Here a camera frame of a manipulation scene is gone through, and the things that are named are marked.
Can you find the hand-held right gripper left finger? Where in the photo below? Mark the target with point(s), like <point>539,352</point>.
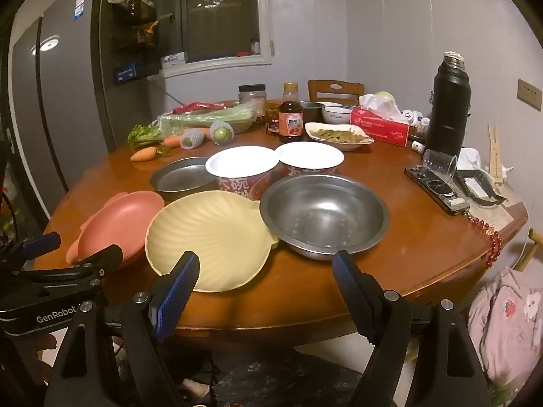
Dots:
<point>176,294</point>

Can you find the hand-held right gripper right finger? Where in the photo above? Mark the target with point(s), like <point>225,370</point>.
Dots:
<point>352,294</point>

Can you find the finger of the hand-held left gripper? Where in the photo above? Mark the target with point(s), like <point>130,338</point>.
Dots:
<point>102,256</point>
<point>40,245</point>

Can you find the pink plate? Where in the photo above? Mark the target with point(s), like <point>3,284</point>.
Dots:
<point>118,224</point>

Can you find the yellow shell-shaped plate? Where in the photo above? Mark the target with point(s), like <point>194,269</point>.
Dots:
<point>212,237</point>

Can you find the stainless steel bowl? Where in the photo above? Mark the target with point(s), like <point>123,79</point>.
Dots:
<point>324,216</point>

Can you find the round metal plate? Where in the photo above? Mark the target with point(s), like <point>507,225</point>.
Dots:
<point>182,178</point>

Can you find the white-lidded instant noodle bowl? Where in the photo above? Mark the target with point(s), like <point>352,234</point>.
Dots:
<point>242,163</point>

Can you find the person's left hand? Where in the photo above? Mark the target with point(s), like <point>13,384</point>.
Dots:
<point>42,347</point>

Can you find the dark patterned floor mat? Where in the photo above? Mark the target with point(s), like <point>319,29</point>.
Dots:
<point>288,379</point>

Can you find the carrot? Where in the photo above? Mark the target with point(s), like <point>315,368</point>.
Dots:
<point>201,132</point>
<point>143,154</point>
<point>172,141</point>

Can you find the grey refrigerator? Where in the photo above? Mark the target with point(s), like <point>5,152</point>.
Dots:
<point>63,114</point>

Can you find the black flat case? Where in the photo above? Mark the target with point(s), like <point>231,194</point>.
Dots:
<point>437,190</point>

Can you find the green fruit in foam net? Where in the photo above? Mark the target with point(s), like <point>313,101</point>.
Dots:
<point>191,139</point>
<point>222,132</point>

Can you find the pink clothing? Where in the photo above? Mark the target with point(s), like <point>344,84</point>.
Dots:
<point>505,326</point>

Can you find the white dish of green vegetables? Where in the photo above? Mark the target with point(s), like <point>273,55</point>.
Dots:
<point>339,137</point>

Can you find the clear plastic cup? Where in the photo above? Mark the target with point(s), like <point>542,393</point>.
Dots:
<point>441,163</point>

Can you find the small white bottle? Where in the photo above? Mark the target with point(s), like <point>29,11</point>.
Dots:
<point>417,146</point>

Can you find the bagged celery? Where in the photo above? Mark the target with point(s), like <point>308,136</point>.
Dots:
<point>199,121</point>

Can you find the red tissue box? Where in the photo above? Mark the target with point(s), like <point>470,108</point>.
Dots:
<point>377,129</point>

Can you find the red snack bag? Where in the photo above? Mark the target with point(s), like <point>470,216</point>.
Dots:
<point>199,107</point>

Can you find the white ceramic bowl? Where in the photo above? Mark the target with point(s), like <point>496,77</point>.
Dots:
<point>336,115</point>

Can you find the dark sauce bottle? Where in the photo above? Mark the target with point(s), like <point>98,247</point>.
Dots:
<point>291,125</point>

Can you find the blue box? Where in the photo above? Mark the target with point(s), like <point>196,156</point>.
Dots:
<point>125,72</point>

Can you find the small metal pot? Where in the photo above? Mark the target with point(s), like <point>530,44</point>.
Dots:
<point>312,112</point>

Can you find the chili sauce jar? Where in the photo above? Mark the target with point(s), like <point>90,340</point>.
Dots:
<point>273,121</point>

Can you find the wooden clip sticks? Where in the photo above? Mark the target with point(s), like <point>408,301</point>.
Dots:
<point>496,157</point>

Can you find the wooden chair with cutout back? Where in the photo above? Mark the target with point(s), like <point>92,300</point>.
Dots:
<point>335,91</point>

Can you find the black-lidded plastic jar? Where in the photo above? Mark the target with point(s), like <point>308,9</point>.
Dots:
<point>251,99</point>

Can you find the white flat box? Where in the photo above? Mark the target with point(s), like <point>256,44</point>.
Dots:
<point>174,59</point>

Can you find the black fridge side rack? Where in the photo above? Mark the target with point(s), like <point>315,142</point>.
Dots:
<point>127,46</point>

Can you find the black thermos flask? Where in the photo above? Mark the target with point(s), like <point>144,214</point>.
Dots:
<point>447,106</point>

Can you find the red flat item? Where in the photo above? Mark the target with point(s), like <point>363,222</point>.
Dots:
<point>242,53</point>

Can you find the small jar on windowsill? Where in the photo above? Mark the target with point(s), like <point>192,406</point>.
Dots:
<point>255,46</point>

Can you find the dark window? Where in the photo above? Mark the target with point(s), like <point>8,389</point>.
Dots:
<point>212,17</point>

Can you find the wooden chair frame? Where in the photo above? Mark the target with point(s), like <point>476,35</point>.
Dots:
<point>530,250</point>

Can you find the wall switch plate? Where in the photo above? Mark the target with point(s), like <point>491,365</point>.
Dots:
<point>530,94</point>

